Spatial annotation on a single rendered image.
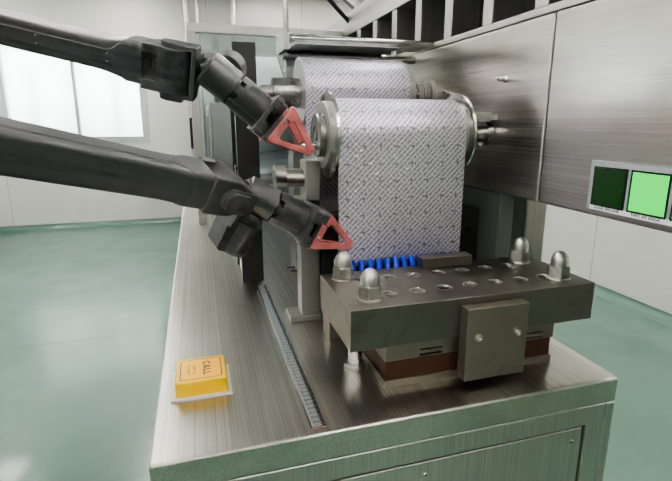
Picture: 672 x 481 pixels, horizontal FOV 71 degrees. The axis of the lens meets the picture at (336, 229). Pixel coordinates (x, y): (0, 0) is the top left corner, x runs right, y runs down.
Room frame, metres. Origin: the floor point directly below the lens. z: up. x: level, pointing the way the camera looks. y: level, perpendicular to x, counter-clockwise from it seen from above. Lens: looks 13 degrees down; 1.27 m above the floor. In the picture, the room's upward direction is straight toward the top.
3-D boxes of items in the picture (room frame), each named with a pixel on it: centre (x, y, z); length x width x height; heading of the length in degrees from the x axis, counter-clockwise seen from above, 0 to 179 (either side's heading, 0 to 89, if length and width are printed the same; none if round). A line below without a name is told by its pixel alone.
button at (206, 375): (0.62, 0.20, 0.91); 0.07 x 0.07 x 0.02; 16
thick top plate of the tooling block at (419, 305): (0.71, -0.19, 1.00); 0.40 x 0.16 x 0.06; 106
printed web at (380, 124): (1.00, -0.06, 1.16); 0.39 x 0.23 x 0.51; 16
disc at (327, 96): (0.84, 0.01, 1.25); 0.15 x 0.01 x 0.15; 16
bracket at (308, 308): (0.86, 0.07, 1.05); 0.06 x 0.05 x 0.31; 106
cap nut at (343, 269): (0.71, -0.01, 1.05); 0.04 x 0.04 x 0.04
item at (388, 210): (0.81, -0.12, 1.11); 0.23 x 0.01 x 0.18; 106
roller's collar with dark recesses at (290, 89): (1.07, 0.11, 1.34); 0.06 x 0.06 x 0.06; 16
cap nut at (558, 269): (0.71, -0.35, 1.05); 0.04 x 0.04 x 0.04
